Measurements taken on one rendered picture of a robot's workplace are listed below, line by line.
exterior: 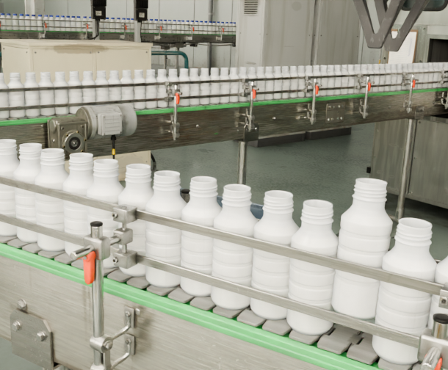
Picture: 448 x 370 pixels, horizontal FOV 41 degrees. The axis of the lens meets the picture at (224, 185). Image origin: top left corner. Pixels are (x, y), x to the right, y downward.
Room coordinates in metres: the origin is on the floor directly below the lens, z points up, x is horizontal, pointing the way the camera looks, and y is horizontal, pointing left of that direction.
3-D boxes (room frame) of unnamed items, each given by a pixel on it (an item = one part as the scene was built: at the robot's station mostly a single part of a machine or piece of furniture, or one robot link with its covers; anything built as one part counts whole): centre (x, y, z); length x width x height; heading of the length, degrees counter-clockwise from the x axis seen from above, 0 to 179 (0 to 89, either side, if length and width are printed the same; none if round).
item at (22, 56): (5.14, 1.28, 0.59); 1.10 x 0.62 x 1.18; 130
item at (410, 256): (0.64, -0.22, 1.08); 0.06 x 0.06 x 0.17
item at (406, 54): (4.56, -1.28, 1.22); 0.23 x 0.04 x 0.32; 40
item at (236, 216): (0.76, -0.02, 1.08); 0.06 x 0.06 x 0.17
